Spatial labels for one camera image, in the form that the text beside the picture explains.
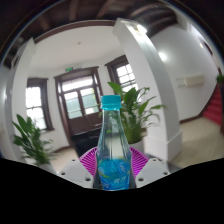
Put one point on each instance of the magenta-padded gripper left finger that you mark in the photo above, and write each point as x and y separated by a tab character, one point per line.
76	171

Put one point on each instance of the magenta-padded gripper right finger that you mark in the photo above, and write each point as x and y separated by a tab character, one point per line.
151	170

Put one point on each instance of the clear bottle with blue cap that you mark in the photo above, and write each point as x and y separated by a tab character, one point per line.
113	166

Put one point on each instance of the leafy plant in white pot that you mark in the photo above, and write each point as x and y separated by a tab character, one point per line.
135	113
33	140

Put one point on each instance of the dark wooden double door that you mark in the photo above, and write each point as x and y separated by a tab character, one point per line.
78	100

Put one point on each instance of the dark framed window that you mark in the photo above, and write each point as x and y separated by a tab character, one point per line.
125	75
36	106

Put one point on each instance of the red carpeted staircase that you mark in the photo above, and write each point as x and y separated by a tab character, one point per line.
215	106

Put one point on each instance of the green exit sign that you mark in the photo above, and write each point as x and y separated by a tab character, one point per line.
69	69

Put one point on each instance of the small green plant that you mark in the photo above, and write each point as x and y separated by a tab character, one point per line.
220	79

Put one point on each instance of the white wall radiator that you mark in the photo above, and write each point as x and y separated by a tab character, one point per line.
191	81

